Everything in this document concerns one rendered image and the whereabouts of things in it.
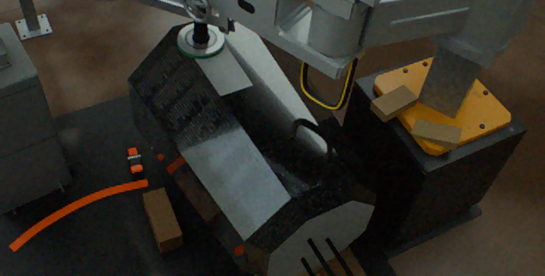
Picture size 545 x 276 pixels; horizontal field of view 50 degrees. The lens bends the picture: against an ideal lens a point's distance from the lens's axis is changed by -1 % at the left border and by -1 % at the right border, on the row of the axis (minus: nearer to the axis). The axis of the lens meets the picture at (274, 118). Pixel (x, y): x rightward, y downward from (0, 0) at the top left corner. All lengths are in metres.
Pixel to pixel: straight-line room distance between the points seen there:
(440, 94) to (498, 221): 1.07
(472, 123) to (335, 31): 0.99
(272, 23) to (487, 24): 0.80
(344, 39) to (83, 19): 2.56
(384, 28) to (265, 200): 0.79
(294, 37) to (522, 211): 1.94
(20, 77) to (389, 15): 1.58
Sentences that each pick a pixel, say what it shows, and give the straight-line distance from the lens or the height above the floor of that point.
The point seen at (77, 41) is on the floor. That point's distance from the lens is 4.13.
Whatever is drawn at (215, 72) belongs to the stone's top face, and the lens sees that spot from 2.62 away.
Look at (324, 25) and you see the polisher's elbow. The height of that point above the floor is 1.43.
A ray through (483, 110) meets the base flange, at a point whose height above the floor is 0.78.
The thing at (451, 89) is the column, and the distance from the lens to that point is 2.67.
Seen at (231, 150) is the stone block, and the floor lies 0.80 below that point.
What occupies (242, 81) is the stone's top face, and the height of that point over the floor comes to 0.87.
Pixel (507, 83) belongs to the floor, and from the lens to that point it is 4.27.
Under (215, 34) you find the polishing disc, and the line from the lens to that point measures 2.76.
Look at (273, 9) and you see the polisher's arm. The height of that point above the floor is 1.38.
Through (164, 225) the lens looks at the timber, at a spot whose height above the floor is 0.14.
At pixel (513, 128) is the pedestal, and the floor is 0.74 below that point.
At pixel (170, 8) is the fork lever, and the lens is 2.68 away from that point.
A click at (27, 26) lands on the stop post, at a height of 0.05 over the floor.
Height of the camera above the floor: 2.74
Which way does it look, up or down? 50 degrees down
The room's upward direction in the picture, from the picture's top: 7 degrees clockwise
